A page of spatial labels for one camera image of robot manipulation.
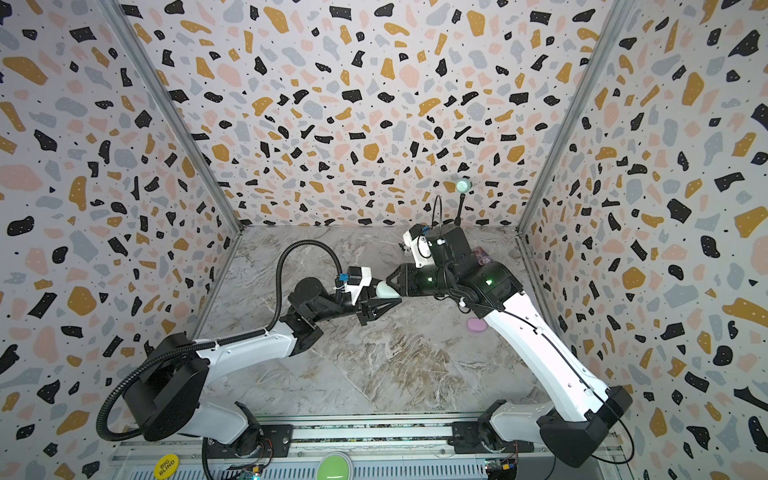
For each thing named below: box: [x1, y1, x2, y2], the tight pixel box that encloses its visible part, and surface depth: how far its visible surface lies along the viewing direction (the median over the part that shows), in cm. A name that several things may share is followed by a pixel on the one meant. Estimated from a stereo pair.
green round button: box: [318, 455, 349, 480], surface depth 70 cm
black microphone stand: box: [454, 178, 472, 227], surface depth 89 cm
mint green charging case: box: [376, 280, 401, 299], surface depth 67 cm
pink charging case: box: [467, 318, 487, 332], surface depth 96 cm
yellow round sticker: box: [153, 454, 180, 480], surface depth 71 cm
